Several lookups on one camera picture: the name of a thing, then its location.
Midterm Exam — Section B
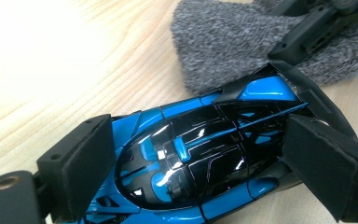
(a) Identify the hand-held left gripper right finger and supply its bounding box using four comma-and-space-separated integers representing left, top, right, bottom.
282, 113, 358, 223

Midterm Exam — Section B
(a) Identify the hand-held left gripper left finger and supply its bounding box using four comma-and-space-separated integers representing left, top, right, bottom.
36, 113, 117, 223

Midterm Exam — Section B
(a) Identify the gray knitted cloth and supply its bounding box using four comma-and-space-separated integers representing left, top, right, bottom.
171, 0, 358, 96

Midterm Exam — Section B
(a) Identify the blue and black toy car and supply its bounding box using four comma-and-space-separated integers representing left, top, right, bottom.
61, 62, 358, 224

